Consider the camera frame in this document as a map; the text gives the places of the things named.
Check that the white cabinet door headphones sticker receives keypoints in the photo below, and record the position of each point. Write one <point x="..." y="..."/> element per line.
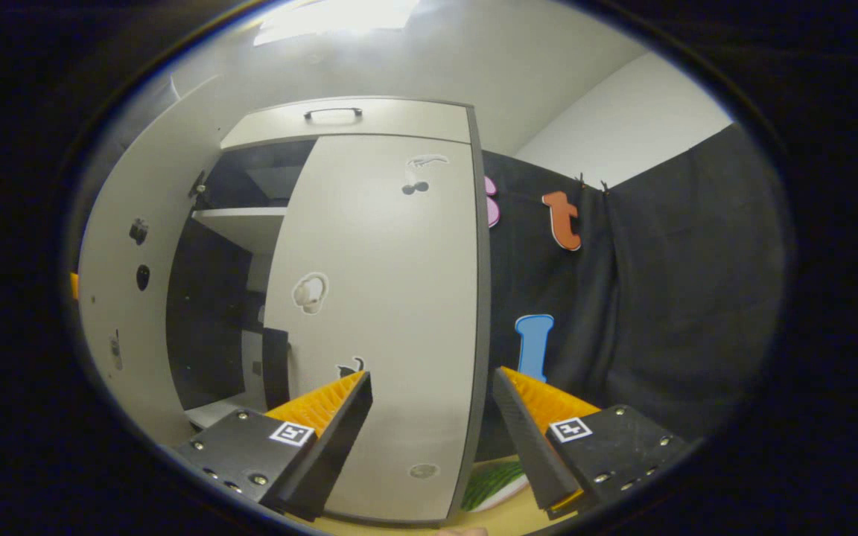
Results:
<point x="384" y="260"/>

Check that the white cabinet door camera sticker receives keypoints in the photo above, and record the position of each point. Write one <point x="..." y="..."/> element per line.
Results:
<point x="109" y="298"/>

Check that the black backdrop cloth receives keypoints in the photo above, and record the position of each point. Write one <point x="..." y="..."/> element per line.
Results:
<point x="697" y="298"/>

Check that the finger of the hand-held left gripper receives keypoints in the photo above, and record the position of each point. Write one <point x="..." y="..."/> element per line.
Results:
<point x="74" y="286"/>

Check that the green striped dish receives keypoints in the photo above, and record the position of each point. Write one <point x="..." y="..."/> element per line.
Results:
<point x="492" y="484"/>

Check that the metal door hinge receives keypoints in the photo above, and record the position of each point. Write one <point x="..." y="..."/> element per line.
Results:
<point x="198" y="190"/>

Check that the white cabinet shelf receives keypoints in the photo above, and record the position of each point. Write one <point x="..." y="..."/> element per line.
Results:
<point x="250" y="223"/>
<point x="213" y="413"/>

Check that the white cabinet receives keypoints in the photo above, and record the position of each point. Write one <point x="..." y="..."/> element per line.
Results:
<point x="209" y="320"/>

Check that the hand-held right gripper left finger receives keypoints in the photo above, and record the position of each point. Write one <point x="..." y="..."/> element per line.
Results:
<point x="339" y="439"/>

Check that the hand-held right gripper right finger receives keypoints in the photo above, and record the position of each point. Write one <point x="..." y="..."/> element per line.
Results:
<point x="533" y="447"/>

